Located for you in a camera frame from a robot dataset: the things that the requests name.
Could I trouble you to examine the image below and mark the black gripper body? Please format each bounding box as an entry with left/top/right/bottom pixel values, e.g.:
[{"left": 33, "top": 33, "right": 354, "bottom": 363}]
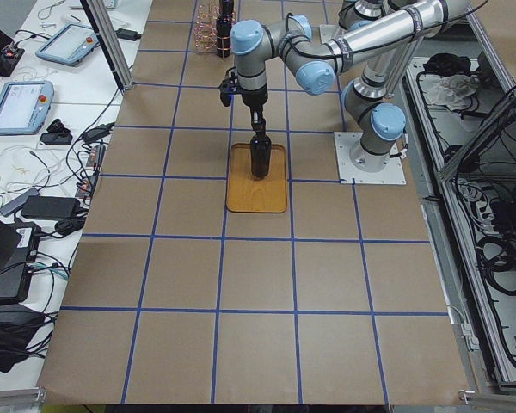
[{"left": 241, "top": 88, "right": 267, "bottom": 112}]

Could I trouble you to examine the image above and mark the dark wine bottle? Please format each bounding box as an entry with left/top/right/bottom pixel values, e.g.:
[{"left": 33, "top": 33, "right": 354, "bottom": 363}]
[
  {"left": 250, "top": 133, "right": 272, "bottom": 179},
  {"left": 216, "top": 0, "right": 235, "bottom": 58}
]

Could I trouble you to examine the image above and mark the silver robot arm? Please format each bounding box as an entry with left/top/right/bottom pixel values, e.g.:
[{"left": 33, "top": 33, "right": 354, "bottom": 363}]
[
  {"left": 338, "top": 0, "right": 397, "bottom": 31},
  {"left": 221, "top": 1, "right": 469, "bottom": 167}
]

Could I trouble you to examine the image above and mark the wooden serving tray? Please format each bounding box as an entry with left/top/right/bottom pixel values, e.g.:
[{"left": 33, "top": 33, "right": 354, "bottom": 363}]
[{"left": 226, "top": 143, "right": 288, "bottom": 213}]

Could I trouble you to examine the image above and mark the black power adapter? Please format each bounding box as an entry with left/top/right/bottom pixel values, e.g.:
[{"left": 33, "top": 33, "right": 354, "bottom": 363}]
[{"left": 115, "top": 28, "right": 141, "bottom": 41}]

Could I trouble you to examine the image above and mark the near blue teach pendant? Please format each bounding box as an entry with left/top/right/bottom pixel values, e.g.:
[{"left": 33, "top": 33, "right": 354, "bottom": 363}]
[{"left": 35, "top": 23, "right": 100, "bottom": 67}]

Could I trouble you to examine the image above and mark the blue teach pendant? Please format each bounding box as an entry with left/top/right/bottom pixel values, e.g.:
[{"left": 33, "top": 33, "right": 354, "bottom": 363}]
[
  {"left": 35, "top": 23, "right": 100, "bottom": 67},
  {"left": 0, "top": 80, "right": 54, "bottom": 136}
]

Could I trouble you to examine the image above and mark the black webcam on desk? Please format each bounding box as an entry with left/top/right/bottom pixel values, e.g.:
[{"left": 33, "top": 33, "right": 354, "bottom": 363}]
[{"left": 40, "top": 118, "right": 73, "bottom": 145}]

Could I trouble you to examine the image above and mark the far blue teach pendant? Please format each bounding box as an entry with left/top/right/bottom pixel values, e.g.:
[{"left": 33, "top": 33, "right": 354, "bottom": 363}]
[{"left": 0, "top": 80, "right": 54, "bottom": 136}]

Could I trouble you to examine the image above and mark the large black power brick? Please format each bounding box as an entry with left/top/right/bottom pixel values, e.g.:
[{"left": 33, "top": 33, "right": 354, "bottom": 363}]
[{"left": 21, "top": 195, "right": 79, "bottom": 220}]

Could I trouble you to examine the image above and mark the black laptop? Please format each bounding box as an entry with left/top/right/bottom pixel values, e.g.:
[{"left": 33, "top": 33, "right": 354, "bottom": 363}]
[{"left": 0, "top": 220, "right": 40, "bottom": 305}]

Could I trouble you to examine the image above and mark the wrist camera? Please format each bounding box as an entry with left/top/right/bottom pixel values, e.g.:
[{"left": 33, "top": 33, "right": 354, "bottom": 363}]
[{"left": 218, "top": 67, "right": 241, "bottom": 107}]

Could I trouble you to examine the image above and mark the copper wire bottle basket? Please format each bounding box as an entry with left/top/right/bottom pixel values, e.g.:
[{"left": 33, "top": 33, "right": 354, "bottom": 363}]
[{"left": 193, "top": 1, "right": 236, "bottom": 55}]

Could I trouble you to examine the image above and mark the aluminium frame post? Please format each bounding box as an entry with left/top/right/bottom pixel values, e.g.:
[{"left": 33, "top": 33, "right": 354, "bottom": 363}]
[{"left": 80, "top": 0, "right": 133, "bottom": 93}]

